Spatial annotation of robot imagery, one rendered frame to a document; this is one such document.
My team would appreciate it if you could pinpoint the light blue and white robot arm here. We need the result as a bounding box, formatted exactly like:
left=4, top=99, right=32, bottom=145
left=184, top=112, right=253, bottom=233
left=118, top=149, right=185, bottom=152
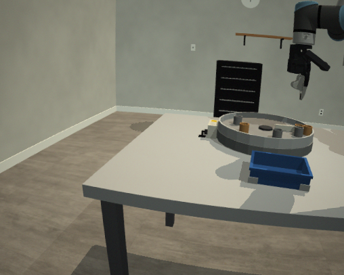
left=293, top=0, right=344, bottom=71

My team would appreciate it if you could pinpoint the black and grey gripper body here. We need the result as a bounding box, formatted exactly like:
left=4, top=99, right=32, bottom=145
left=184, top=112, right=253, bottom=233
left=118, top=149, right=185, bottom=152
left=287, top=44, right=312, bottom=75

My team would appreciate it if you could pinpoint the grey metal bushing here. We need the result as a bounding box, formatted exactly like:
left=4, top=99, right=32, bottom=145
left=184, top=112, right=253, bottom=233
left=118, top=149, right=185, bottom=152
left=272, top=128, right=283, bottom=138
left=233, top=115, right=242, bottom=125
left=294, top=126, right=304, bottom=138

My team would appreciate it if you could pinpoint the blue crate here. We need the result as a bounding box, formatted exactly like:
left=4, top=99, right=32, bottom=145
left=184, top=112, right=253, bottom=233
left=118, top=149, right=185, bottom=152
left=247, top=150, right=313, bottom=192

